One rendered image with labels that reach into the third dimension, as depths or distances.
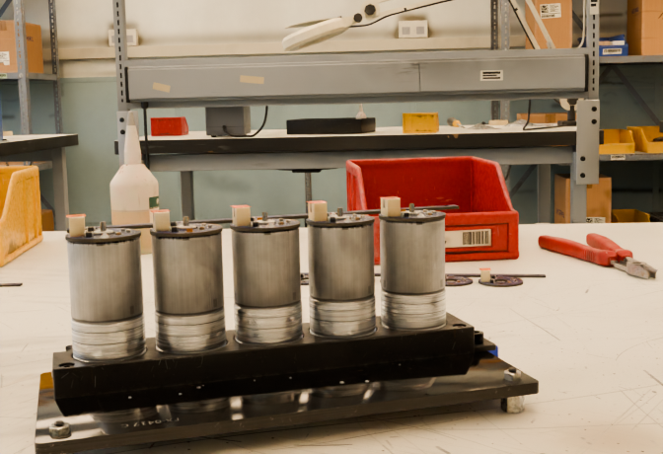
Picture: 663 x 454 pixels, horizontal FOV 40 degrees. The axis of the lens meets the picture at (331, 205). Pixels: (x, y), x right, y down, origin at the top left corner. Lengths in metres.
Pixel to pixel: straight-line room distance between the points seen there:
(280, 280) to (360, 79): 2.26
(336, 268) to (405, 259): 0.03
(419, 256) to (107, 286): 0.11
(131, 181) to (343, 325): 0.35
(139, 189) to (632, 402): 0.41
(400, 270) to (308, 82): 2.25
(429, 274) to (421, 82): 2.24
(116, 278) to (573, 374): 0.17
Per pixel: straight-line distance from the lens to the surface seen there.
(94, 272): 0.31
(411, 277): 0.33
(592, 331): 0.42
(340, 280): 0.32
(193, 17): 4.82
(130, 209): 0.65
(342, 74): 2.57
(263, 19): 4.76
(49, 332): 0.45
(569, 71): 2.61
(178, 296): 0.31
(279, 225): 0.32
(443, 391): 0.30
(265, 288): 0.32
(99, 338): 0.31
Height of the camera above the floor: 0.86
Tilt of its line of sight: 7 degrees down
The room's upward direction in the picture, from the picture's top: 1 degrees counter-clockwise
